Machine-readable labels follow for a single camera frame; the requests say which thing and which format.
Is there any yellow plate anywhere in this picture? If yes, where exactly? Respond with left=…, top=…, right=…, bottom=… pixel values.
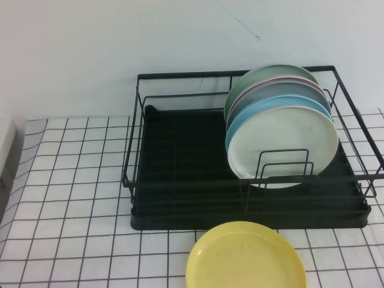
left=185, top=221, right=308, bottom=288

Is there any black wire dish rack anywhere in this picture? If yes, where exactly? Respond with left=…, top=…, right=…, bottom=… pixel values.
left=121, top=65, right=384, bottom=199

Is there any blue plate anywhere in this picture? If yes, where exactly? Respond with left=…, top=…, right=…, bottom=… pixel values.
left=224, top=94, right=334, bottom=157

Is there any white black-checked tablecloth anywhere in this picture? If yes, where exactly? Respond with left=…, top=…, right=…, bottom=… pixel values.
left=0, top=109, right=384, bottom=288

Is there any beige box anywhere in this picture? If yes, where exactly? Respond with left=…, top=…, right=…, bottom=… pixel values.
left=0, top=119, right=20, bottom=184

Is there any white plate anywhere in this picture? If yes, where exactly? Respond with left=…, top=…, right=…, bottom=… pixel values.
left=227, top=104, right=340, bottom=190

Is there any green plate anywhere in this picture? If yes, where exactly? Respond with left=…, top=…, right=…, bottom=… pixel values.
left=223, top=63, right=320, bottom=124

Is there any grey plate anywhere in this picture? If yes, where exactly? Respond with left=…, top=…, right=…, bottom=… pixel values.
left=226, top=81, right=332, bottom=130

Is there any pink plate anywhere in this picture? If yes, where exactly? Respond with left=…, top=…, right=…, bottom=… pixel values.
left=227, top=76, right=326, bottom=121

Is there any black plastic drip tray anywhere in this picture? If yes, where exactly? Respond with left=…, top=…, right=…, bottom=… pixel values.
left=130, top=104, right=372, bottom=231

